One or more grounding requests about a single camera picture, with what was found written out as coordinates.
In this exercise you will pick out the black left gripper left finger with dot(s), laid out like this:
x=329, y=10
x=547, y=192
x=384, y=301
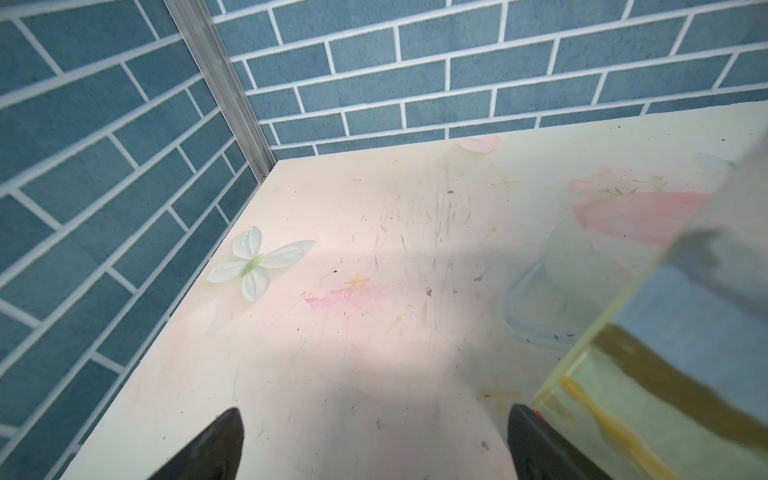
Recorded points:
x=215, y=453

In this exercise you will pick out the floral paper bag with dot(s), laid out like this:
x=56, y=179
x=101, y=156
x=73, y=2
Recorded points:
x=670, y=382

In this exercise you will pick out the aluminium corner post left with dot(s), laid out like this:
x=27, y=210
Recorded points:
x=204, y=43

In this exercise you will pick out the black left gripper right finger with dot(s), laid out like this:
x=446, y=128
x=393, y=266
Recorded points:
x=539, y=452

